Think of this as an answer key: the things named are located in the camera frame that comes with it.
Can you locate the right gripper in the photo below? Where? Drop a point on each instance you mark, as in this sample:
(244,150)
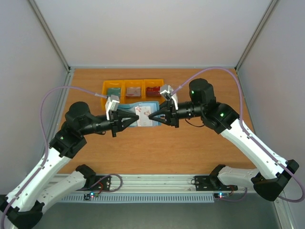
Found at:
(172,114)

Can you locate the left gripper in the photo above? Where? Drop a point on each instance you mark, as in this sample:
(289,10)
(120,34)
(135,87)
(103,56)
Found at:
(116,119)

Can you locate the teal card holder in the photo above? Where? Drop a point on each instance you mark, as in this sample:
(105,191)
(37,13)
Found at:
(131,108)

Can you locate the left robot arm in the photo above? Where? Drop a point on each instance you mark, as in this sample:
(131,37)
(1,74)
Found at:
(24,206)

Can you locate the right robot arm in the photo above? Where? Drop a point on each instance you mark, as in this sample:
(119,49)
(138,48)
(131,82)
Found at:
(271,173)

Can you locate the red cards stack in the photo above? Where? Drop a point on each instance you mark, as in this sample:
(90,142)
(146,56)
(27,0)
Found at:
(153,91)

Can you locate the teal cards stack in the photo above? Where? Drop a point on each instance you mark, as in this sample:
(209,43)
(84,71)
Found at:
(114,91)

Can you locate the white pink cards stack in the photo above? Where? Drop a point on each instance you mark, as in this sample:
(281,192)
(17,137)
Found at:
(133,91)

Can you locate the middle yellow bin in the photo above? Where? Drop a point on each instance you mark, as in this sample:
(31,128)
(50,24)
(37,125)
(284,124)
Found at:
(134,83)

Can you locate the yellow bin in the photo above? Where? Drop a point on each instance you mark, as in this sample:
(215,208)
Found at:
(134,83)
(114,83)
(152,83)

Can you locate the right yellow bin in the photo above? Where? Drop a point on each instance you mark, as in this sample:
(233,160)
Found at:
(152,83)

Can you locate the left yellow bin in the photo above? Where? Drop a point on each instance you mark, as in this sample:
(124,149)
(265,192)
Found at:
(114,83)

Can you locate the left circuit board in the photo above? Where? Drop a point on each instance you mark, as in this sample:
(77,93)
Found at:
(90,196)

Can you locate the circuit board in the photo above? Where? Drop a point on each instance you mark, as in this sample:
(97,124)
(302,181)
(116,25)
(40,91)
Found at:
(222,195)
(90,196)

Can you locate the right circuit board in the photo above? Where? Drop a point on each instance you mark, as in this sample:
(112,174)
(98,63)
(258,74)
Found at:
(222,195)

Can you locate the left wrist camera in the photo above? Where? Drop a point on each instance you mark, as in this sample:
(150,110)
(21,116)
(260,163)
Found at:
(111,105)

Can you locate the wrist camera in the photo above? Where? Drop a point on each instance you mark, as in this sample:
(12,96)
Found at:
(171,99)
(111,105)

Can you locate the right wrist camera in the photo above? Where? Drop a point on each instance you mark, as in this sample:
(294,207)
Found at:
(171,99)

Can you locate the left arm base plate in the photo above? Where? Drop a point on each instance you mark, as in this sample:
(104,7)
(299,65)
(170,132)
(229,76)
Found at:
(96,183)

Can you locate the aluminium front rail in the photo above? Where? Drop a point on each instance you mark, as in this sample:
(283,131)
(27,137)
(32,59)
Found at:
(156,183)

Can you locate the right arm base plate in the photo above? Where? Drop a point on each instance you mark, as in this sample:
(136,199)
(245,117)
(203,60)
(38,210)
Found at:
(204,183)

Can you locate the grey slotted cable duct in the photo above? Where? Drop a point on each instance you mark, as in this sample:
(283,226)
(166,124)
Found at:
(121,198)

